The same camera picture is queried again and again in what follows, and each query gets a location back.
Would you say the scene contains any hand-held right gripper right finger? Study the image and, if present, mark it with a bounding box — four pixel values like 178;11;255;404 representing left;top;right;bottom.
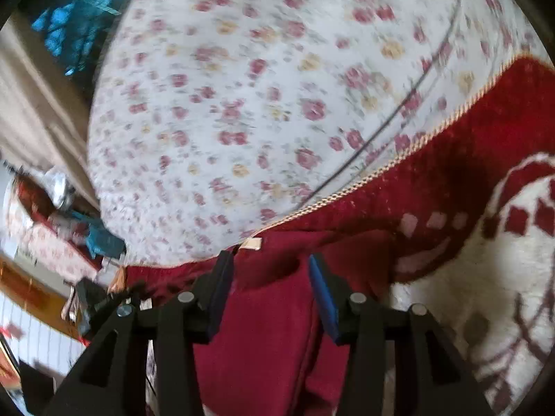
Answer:
308;253;495;416

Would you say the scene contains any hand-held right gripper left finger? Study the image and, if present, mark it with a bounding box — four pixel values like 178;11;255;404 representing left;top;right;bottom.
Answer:
43;249;236;416

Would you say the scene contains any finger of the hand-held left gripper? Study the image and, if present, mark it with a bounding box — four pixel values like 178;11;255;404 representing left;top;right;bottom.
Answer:
103;281;148;309

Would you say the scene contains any dark red garment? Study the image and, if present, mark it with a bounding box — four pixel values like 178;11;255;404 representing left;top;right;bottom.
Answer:
126;229;400;416

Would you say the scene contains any teal cloth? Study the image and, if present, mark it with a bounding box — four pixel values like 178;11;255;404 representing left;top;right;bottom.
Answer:
71;211;127;261

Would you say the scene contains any red floral covered furniture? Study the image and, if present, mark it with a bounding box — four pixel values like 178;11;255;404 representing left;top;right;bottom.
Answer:
4;177;105;279

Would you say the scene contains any silver bag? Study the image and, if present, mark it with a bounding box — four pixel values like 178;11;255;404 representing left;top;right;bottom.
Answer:
41;168;78;209

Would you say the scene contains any white floral bed sheet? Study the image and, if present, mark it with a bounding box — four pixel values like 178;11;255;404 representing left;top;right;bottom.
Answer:
87;0;538;269

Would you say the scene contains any beige curtain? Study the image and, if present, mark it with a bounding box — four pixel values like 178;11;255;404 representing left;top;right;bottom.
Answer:
0;13;102;209

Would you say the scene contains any red and cream floral fleece blanket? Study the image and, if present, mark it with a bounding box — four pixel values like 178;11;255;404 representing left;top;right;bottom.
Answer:
126;52;555;416

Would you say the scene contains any window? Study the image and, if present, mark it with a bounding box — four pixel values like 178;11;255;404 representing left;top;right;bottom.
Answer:
17;0;148;79

